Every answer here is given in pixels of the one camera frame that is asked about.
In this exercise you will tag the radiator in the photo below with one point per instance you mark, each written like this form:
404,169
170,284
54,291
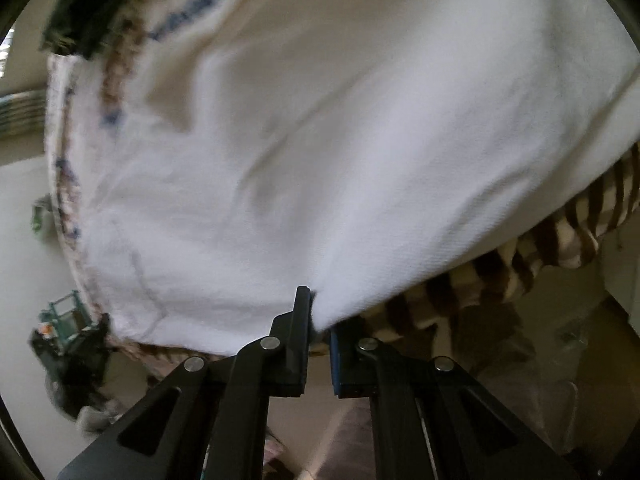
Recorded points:
22,112

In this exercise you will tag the dark cloth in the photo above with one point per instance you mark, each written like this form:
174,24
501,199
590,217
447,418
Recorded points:
95,5

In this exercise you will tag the window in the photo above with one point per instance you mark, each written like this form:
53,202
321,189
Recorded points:
5,55

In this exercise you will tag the white towel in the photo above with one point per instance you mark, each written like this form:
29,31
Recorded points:
325,135

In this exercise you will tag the brown striped blanket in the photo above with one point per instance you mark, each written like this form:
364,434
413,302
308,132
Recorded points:
505,270

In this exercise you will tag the small green object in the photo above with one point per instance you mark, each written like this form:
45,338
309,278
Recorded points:
41,212

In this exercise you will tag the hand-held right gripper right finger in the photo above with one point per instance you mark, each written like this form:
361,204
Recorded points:
339,360

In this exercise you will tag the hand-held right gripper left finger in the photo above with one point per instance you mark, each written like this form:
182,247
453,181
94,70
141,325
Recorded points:
300,332

